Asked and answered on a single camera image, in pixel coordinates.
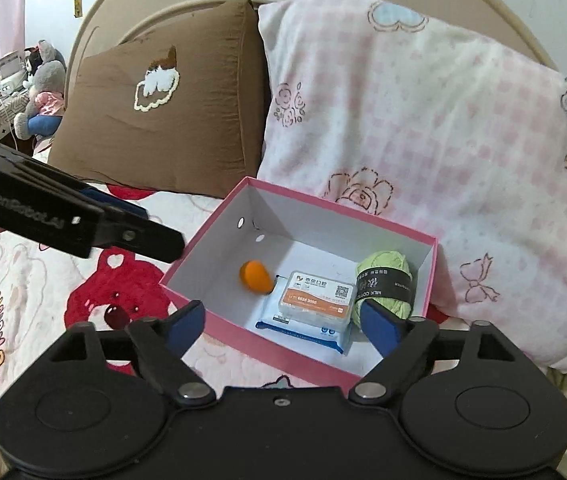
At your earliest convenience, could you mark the green yarn ball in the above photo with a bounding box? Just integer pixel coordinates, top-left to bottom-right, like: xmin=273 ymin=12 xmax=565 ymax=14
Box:
xmin=352 ymin=251 xmax=415 ymax=331

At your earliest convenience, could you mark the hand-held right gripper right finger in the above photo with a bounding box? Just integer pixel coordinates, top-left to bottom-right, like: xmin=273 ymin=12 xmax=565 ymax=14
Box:
xmin=347 ymin=300 xmax=524 ymax=406

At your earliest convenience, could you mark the orange makeup sponge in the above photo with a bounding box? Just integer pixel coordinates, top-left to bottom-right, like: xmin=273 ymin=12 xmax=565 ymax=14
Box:
xmin=238 ymin=260 xmax=274 ymax=295

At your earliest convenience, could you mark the blue white wet wipes pack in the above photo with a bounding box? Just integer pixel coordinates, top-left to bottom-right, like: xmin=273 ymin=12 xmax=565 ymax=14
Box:
xmin=255 ymin=280 xmax=354 ymax=357

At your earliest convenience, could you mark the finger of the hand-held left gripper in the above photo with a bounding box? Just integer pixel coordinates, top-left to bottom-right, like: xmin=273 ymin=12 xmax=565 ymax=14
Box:
xmin=81 ymin=185 xmax=150 ymax=221
xmin=90 ymin=209 xmax=186 ymax=265

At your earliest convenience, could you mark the red bear printed blanket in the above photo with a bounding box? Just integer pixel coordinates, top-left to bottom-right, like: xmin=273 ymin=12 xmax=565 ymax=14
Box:
xmin=0 ymin=147 xmax=464 ymax=411

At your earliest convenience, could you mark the grey plush toy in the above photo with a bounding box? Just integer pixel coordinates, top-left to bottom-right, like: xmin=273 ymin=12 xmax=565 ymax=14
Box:
xmin=14 ymin=40 xmax=68 ymax=141

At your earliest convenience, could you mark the pink checked pillow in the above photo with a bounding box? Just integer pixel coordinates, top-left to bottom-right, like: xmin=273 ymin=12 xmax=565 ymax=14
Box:
xmin=256 ymin=0 xmax=567 ymax=373

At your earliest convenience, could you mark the brown pillow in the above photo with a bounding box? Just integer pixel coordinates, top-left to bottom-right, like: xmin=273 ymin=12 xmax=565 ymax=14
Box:
xmin=48 ymin=0 xmax=269 ymax=198

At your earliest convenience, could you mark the black white plush toy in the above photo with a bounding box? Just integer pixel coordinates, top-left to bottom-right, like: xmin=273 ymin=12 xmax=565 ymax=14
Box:
xmin=22 ymin=47 xmax=44 ymax=88

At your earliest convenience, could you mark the pink cardboard box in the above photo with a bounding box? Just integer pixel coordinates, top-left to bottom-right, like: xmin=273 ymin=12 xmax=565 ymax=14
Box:
xmin=158 ymin=176 xmax=438 ymax=395

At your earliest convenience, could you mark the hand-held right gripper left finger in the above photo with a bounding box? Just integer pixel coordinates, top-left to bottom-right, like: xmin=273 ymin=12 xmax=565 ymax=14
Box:
xmin=44 ymin=300 xmax=217 ymax=407

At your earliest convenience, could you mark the clear orange-label plastic box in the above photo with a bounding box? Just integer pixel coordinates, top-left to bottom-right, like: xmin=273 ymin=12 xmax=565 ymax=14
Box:
xmin=268 ymin=270 xmax=355 ymax=326

